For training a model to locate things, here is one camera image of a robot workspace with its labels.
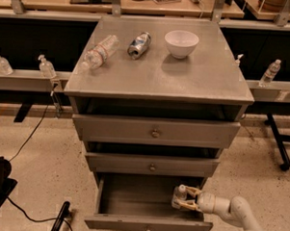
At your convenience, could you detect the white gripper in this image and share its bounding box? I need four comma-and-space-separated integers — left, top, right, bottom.
174, 186, 222, 214

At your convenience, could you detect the blue label plastic bottle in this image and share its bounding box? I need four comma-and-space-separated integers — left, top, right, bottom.
171, 185, 187, 209

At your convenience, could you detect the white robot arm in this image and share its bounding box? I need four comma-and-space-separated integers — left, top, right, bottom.
171, 185, 264, 231

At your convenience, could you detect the grey open bottom drawer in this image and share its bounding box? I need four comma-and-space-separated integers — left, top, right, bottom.
86, 172, 213, 231

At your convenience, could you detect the grey middle drawer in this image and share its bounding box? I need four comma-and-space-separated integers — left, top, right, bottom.
86, 152, 219, 178

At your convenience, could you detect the grey metal drawer cabinet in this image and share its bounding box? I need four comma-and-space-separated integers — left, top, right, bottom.
57, 13, 259, 231

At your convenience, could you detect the grey top drawer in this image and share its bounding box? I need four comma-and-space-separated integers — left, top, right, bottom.
72, 115, 240, 149

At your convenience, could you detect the right sanitizer pump bottle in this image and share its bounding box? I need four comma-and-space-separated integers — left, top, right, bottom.
235, 54, 244, 66

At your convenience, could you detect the sanitizer pump bottle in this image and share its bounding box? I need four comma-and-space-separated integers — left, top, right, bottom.
39, 54, 56, 79
0, 56, 13, 75
235, 54, 244, 66

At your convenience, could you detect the upright clear water bottle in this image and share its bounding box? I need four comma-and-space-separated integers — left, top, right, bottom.
258, 60, 281, 87

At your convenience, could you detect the clear red label water bottle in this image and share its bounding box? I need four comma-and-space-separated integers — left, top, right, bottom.
81, 35, 119, 70

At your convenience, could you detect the far left sanitizer pump bottle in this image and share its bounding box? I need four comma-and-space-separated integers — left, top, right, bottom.
0, 56, 13, 75

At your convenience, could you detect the black right table leg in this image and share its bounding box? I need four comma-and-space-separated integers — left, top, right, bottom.
265, 114, 290, 171

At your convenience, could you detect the black stand leg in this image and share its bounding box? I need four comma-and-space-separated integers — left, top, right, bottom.
50, 201, 69, 231

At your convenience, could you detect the white ceramic bowl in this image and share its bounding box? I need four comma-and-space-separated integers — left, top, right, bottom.
165, 30, 199, 59

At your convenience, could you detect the crushed silver blue can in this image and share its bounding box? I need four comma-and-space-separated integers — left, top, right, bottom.
127, 32, 151, 60

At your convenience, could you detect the black floor cable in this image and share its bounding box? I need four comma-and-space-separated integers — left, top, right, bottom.
5, 79, 82, 231

